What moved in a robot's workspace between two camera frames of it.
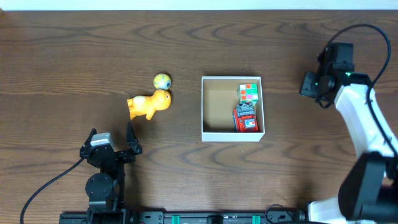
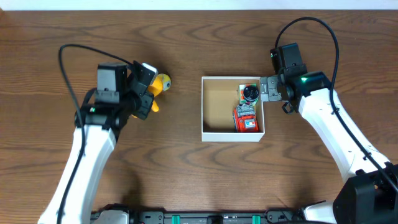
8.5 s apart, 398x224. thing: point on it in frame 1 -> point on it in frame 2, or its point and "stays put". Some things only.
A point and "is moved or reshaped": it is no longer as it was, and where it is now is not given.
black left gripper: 115,155 -> 145,101
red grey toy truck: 245,118 stays put
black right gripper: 305,88 -> 270,88
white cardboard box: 219,97 stays put
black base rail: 160,217 stays put
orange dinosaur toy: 142,105 is moved or reshaped
